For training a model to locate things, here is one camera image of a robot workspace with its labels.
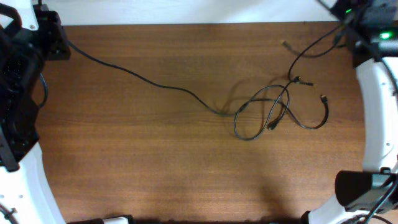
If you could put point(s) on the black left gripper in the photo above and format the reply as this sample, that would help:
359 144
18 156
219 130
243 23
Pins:
55 33

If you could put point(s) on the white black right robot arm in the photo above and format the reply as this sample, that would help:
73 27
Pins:
372 38

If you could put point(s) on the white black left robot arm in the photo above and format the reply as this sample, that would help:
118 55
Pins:
31 35

